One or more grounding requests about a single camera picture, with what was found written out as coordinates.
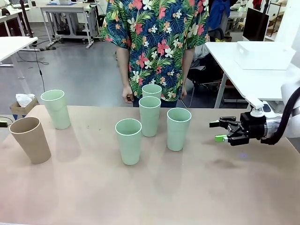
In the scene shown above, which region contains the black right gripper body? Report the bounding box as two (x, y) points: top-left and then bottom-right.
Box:
(236, 112), (267, 142)

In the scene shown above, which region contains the brown cup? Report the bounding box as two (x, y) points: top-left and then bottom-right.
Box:
(8, 116), (52, 165)

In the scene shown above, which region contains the pale green cup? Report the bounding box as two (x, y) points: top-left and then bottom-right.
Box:
(40, 89), (71, 130)
(166, 107), (192, 151)
(138, 96), (161, 137)
(142, 83), (163, 100)
(114, 118), (143, 165)

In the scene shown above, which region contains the white plastic basket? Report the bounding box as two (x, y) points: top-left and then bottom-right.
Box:
(234, 41), (296, 70)

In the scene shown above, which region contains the person's left forearm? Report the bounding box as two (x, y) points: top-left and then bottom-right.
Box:
(181, 48), (195, 91)

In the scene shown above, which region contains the person's right forearm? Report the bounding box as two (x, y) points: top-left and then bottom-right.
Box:
(116, 45), (131, 89)

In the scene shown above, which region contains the person's right hand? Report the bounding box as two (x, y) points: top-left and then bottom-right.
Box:
(121, 84), (135, 103)

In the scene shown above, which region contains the small cardboard box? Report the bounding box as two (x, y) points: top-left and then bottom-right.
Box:
(9, 97), (40, 120)

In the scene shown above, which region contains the white crumpled paper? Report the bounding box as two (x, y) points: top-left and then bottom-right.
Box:
(15, 93), (36, 106)

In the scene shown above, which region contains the black office chair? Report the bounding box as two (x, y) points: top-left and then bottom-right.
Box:
(187, 28), (225, 94)

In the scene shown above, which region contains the grey cloth on chair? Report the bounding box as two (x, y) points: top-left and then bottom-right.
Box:
(193, 44), (211, 68)

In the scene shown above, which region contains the white side table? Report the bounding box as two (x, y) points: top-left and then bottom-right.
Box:
(0, 36), (38, 68)

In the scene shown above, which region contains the black monitor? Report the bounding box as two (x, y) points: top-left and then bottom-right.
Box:
(242, 7), (270, 42)

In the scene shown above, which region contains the person in floral shirt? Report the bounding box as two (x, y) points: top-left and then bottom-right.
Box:
(100, 0), (210, 108)

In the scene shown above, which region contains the wooden chair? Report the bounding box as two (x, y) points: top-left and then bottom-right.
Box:
(268, 10), (285, 37)

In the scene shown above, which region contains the blue jacket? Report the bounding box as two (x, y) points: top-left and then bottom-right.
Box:
(207, 0), (232, 36)

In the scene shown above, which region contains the black stand pole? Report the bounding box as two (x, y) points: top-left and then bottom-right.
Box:
(20, 0), (32, 37)

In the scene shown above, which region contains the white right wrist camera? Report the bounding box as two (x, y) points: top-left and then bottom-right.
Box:
(248, 98), (274, 118)

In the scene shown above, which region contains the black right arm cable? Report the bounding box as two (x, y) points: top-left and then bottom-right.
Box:
(260, 87), (300, 145)

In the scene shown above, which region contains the thin black floor cable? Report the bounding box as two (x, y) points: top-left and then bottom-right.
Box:
(34, 44), (47, 92)

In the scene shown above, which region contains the white metal-frame desk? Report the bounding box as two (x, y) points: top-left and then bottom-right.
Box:
(40, 4), (94, 49)

